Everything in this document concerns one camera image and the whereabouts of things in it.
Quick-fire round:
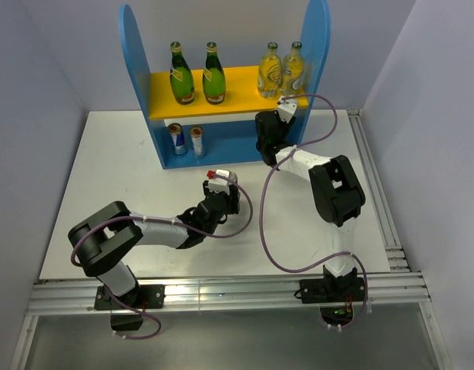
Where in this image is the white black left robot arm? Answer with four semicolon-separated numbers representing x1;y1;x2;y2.
68;171;240;308

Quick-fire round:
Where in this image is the blue silver energy can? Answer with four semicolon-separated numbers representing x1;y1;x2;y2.
189;126;205;160
167;123;187;156

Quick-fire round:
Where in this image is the green glass bottle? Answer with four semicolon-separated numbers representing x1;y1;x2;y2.
202;42;226;105
170;41;195;105

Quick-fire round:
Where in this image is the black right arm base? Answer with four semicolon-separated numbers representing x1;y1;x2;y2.
296;277;366;304

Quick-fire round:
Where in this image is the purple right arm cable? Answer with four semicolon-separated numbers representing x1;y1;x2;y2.
257;94;371;332

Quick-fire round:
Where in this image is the blue and yellow shelf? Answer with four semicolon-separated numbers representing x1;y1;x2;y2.
119;1;331;170

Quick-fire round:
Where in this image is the aluminium rail frame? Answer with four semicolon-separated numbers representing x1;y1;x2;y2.
11;110;452;369

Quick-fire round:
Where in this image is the black yellow tonic can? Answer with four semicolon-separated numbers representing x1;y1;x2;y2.
226;171;240;201

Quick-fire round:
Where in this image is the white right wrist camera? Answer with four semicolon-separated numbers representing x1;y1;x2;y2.
276;96;298;123

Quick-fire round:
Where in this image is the clear yellow glass bottle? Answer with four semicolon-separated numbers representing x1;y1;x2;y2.
280;41;305;96
257;42;281;99

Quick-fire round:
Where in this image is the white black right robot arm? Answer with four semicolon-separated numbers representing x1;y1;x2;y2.
255;109;366;301

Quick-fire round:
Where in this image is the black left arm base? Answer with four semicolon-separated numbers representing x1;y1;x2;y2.
93;284;165;332

